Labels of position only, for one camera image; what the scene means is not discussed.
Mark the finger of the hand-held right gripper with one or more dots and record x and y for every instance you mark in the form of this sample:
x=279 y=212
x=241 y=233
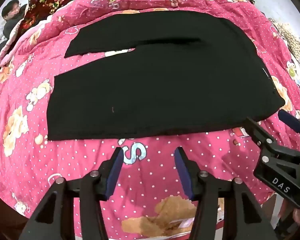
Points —
x=258 y=136
x=291 y=122

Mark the pink bear printed quilt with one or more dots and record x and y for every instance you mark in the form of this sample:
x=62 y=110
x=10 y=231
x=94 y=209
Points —
x=77 y=160

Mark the black pants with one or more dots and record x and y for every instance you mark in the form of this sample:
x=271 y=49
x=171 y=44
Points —
x=152 y=92

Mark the beige knitted cloth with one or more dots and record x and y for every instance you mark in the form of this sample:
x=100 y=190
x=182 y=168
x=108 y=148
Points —
x=288 y=36

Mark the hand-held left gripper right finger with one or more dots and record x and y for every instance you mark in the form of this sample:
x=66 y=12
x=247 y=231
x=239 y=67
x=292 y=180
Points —
x=183 y=175

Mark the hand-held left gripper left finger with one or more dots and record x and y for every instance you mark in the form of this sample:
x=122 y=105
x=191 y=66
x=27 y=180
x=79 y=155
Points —
x=115 y=172

